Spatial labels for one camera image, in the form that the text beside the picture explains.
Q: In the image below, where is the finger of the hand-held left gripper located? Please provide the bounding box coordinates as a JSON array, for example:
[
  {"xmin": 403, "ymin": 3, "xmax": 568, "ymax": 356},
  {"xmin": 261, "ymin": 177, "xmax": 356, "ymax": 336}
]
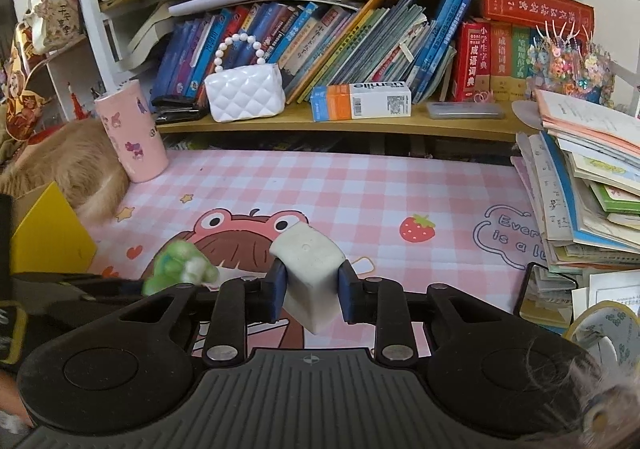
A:
[{"xmin": 12, "ymin": 271, "xmax": 152, "ymax": 304}]

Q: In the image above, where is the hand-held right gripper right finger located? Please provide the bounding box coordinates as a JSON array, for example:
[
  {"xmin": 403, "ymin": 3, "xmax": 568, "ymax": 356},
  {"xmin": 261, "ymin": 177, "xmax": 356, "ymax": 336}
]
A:
[{"xmin": 337, "ymin": 261, "xmax": 552, "ymax": 369}]

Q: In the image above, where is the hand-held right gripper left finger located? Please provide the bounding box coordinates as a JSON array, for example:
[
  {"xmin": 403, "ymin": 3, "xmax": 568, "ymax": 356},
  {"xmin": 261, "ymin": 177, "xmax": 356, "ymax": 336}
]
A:
[{"xmin": 75, "ymin": 259, "xmax": 289, "ymax": 369}]

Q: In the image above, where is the white plastic block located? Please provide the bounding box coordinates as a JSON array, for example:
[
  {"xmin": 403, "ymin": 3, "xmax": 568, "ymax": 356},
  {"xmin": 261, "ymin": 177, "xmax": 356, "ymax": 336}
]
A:
[{"xmin": 269, "ymin": 222, "xmax": 347, "ymax": 335}]

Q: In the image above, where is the yellow cardboard box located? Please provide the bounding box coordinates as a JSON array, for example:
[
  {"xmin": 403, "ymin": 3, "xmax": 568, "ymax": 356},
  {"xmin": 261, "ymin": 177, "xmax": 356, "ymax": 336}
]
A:
[{"xmin": 10, "ymin": 180, "xmax": 98, "ymax": 275}]

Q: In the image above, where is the green plush toy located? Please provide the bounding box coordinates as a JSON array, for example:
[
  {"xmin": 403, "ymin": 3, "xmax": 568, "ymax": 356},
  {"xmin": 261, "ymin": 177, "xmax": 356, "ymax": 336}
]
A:
[{"xmin": 142, "ymin": 241, "xmax": 221, "ymax": 295}]

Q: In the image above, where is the pink checked printed desk mat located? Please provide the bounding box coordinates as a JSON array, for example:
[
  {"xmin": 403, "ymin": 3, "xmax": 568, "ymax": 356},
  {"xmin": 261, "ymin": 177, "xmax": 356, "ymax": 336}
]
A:
[{"xmin": 85, "ymin": 149, "xmax": 551, "ymax": 360}]

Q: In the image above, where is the orange cat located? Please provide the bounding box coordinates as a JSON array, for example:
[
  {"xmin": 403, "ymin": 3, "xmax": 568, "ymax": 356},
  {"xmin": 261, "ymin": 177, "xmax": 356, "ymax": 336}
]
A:
[{"xmin": 0, "ymin": 119, "xmax": 132, "ymax": 225}]

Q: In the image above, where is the pink printed tumbler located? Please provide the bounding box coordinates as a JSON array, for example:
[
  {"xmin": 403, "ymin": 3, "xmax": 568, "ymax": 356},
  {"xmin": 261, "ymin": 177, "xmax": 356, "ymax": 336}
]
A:
[{"xmin": 94, "ymin": 80, "xmax": 169, "ymax": 183}]

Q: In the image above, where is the wooden bookshelf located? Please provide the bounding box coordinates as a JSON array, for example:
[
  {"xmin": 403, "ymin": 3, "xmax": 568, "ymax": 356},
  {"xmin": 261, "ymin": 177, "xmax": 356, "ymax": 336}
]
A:
[{"xmin": 65, "ymin": 0, "xmax": 640, "ymax": 155}]

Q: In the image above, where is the black glossy tablet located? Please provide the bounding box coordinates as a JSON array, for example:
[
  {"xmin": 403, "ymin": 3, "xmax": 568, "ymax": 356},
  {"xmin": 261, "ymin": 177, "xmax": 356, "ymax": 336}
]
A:
[{"xmin": 514, "ymin": 263, "xmax": 551, "ymax": 316}]

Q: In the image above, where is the bunch of pens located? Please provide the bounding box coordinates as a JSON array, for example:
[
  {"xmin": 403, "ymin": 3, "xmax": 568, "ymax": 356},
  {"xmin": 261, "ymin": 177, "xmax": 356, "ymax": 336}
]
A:
[{"xmin": 67, "ymin": 79, "xmax": 108, "ymax": 120}]

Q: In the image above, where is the orange blue white carton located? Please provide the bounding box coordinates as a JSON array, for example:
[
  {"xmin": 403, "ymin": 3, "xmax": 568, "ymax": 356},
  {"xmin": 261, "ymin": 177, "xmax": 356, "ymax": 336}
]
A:
[{"xmin": 310, "ymin": 82, "xmax": 412, "ymax": 122}]

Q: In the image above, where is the black wallet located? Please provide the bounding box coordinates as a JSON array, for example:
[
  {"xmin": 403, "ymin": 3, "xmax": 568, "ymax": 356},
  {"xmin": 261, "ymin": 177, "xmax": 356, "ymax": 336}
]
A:
[{"xmin": 151, "ymin": 96, "xmax": 210, "ymax": 125}]

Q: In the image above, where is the red gold festive decoration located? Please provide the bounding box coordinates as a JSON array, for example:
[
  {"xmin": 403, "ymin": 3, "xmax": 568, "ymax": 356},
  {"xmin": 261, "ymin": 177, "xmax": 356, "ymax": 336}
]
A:
[{"xmin": 0, "ymin": 24, "xmax": 53, "ymax": 145}]

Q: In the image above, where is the grey pencil case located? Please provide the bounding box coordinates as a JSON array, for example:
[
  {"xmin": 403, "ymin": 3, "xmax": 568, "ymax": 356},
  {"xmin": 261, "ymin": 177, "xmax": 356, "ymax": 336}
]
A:
[{"xmin": 426, "ymin": 102, "xmax": 506, "ymax": 121}]

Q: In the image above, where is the white side shelf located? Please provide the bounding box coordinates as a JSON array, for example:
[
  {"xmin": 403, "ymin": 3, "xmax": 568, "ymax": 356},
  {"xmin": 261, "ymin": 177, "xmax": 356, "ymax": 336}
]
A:
[{"xmin": 30, "ymin": 0, "xmax": 126, "ymax": 122}]

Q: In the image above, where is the row of leaning books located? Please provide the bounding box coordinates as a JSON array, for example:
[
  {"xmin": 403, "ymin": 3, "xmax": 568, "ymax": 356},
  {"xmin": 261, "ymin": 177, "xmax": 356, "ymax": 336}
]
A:
[{"xmin": 150, "ymin": 0, "xmax": 458, "ymax": 105}]

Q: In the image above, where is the stack of booklets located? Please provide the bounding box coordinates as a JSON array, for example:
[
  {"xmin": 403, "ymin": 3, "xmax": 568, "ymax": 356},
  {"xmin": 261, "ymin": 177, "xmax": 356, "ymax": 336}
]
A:
[{"xmin": 510, "ymin": 89, "xmax": 640, "ymax": 335}]

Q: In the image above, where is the pale thick paperback book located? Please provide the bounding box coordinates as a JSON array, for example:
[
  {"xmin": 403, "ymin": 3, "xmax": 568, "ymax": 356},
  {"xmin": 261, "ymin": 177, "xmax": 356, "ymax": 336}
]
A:
[{"xmin": 127, "ymin": 4, "xmax": 176, "ymax": 70}]

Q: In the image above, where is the red standing dictionary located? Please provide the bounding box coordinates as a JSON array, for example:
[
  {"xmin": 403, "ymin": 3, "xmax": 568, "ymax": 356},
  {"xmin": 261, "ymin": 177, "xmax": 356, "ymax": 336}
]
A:
[
  {"xmin": 452, "ymin": 19, "xmax": 493, "ymax": 102},
  {"xmin": 490, "ymin": 22, "xmax": 516, "ymax": 100}
]

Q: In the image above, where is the yellow tape roll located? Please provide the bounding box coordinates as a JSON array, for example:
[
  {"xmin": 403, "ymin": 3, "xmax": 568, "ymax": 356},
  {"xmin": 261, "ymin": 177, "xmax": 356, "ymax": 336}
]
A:
[{"xmin": 562, "ymin": 299, "xmax": 640, "ymax": 380}]

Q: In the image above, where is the grey fluffy fur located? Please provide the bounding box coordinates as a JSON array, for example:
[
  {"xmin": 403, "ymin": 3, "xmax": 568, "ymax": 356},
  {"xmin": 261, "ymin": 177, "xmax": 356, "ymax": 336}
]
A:
[{"xmin": 525, "ymin": 329, "xmax": 640, "ymax": 445}]

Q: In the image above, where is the beige decorated figurine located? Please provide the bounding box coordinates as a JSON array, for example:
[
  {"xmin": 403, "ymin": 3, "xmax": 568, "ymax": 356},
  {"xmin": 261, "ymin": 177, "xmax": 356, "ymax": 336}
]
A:
[{"xmin": 25, "ymin": 0, "xmax": 81, "ymax": 55}]

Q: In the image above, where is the green standing dictionary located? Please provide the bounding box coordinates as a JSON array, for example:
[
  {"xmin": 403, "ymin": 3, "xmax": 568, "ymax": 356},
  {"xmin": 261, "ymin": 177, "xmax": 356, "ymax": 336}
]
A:
[{"xmin": 511, "ymin": 26, "xmax": 536, "ymax": 80}]

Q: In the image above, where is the colourful hair clip display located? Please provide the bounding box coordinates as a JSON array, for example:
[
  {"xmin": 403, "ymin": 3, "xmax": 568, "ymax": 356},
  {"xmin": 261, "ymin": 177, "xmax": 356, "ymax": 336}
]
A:
[{"xmin": 530, "ymin": 22, "xmax": 616, "ymax": 107}]

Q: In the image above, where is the red flat-lying book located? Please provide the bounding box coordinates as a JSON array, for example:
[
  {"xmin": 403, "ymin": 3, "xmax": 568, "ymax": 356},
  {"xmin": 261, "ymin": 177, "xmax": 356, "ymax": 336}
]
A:
[{"xmin": 477, "ymin": 0, "xmax": 596, "ymax": 32}]

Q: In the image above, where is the white quilted pearl-handle handbag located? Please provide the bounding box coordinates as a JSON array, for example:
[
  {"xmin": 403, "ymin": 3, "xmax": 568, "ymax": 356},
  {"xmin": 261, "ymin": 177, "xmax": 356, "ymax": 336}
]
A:
[{"xmin": 204, "ymin": 32, "xmax": 287, "ymax": 123}]

